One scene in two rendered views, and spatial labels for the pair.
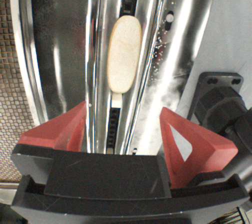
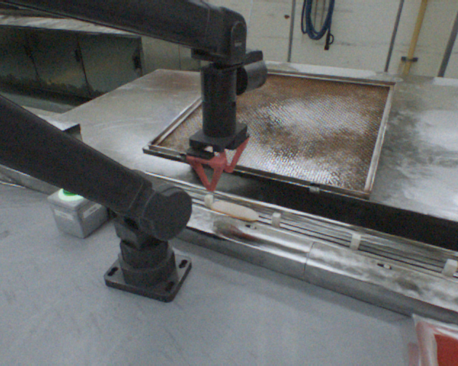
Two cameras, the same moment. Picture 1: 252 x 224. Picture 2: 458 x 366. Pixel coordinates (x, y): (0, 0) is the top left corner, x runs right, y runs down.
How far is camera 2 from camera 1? 0.56 m
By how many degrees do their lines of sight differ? 57
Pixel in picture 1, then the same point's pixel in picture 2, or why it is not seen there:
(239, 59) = (189, 301)
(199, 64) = (201, 264)
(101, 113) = (198, 195)
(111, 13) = (262, 213)
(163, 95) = (199, 218)
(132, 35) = (247, 213)
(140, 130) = not seen: hidden behind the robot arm
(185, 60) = (222, 231)
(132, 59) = (232, 211)
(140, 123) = not seen: hidden behind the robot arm
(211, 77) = (188, 263)
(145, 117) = not seen: hidden behind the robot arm
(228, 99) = (169, 253)
